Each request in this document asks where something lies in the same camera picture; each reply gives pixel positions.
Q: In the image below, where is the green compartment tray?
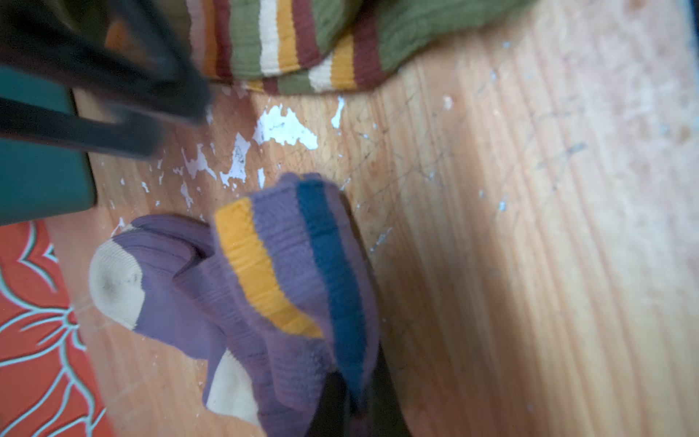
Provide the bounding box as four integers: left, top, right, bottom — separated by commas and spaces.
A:
1, 67, 96, 226

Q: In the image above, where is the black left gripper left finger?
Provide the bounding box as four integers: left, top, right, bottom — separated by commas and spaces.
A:
305, 373, 350, 437

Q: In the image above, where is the purple striped sock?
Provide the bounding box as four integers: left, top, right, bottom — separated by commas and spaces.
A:
88, 173, 380, 436

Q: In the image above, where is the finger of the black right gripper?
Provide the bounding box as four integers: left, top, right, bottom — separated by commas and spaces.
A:
1, 98, 162, 158
1, 1, 211, 123

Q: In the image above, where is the green striped sock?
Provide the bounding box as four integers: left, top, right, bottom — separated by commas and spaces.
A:
161, 0, 530, 95

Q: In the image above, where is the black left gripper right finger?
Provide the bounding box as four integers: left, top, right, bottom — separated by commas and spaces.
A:
367, 346, 412, 437

